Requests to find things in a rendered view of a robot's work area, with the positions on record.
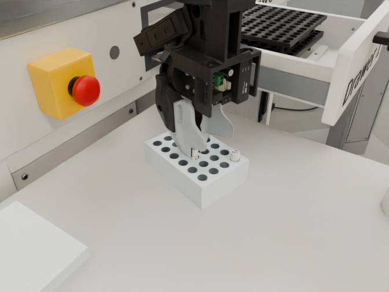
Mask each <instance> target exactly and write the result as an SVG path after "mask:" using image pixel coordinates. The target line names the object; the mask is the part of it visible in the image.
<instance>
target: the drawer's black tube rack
mask: <svg viewBox="0 0 389 292"><path fill-rule="evenodd" d="M314 16H316V13H309V12H303V11H298V10H292V9H285V8H278V7H274V6H267V5H260V4H255V7H253V8H249V9H245V10H243V18H242V26H241V40H240V43H242V44H245V45H248V46H251V47H254V48H259V49H264V50H269V51H272V52H277V53H282V54H286V55H290V56H295V57H300V56H301V55H302V54H304V53H305V52H306V51H307V50H310V48H311V47H312V46H313V45H314V44H315V43H316V42H317V41H319V40H320V39H321V38H322V37H323V34H324V31H319V30H315V29H313V30H312V31H311V32H309V33H308V34H307V35H306V36H304V37H303V38H302V39H301V40H299V41H298V42H297V43H295V44H294V45H293V46H292V47H290V48H286V47H283V46H279V45H278V43H279V41H280V40H282V39H284V38H285V37H286V36H287V35H289V34H290V33H291V32H293V31H295V30H296V29H297V28H298V27H301V25H302V24H304V23H305V22H307V21H308V20H310V19H311V18H312V17H314Z"/></svg>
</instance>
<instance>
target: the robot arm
mask: <svg viewBox="0 0 389 292"><path fill-rule="evenodd" d="M173 1H176V2H180V3H184V6H183V7H182V8H179V9H176V10H175V11H173V12H172V13H170V14H169V15H167V16H166V17H164V18H162V19H161V20H159V21H158V22H156V23H154V24H151V25H149V26H147V27H145V28H144V29H142V30H141V33H139V34H138V35H136V36H135V37H133V39H134V42H135V44H136V46H137V49H138V51H139V54H140V56H144V55H148V54H150V56H154V55H156V54H160V57H159V60H160V61H161V62H160V69H159V73H160V74H157V75H156V76H155V78H156V91H155V102H156V107H157V110H158V112H159V114H160V116H161V119H162V121H163V123H164V125H165V127H166V128H167V129H168V131H169V133H170V135H171V137H172V139H173V140H174V142H175V144H176V145H177V147H178V148H179V149H180V150H181V151H182V152H183V153H184V154H185V155H186V156H187V157H189V158H191V157H192V148H194V149H196V150H199V152H201V151H205V150H206V149H207V140H208V137H209V135H210V134H214V135H217V136H222V137H226V138H230V137H231V136H232V135H233V133H234V127H233V125H232V123H231V122H230V120H228V118H227V117H226V116H225V114H224V113H223V111H222V105H224V104H227V103H229V102H233V103H235V104H240V103H242V102H244V101H247V100H248V96H249V95H251V96H253V97H256V94H257V88H258V79H259V70H260V60H261V54H262V51H261V50H258V49H255V48H253V47H250V46H248V45H245V44H242V43H240V40H241V26H242V18H243V10H245V9H249V8H253V7H255V3H256V0H173ZM252 63H255V64H256V66H255V76H254V85H252V84H250V79H251V68H252ZM181 95H182V96H184V97H186V98H182V97H181ZM187 98H188V99H187ZM189 100H191V101H192V103H191V102H190V101H189Z"/></svg>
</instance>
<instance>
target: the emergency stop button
mask: <svg viewBox="0 0 389 292"><path fill-rule="evenodd" d="M72 95H73V98H74V100H75V101H76V103H78V104H79V105H82V106H84V107H88V106H90V105H92V104H94V103H95V102H96V101H97V99H98V98H99V95H100V84H99V81H98V80H97V79H96V78H95V77H93V76H90V75H84V76H81V77H80V78H78V79H77V80H76V82H75V83H74V86H73V88H72Z"/></svg>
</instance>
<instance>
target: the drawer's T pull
mask: <svg viewBox="0 0 389 292"><path fill-rule="evenodd" d="M373 43H377V44H381V45H387V51H388V52H389V32H382V31H378V32H377V33H376V35H375V36H374V37H373Z"/></svg>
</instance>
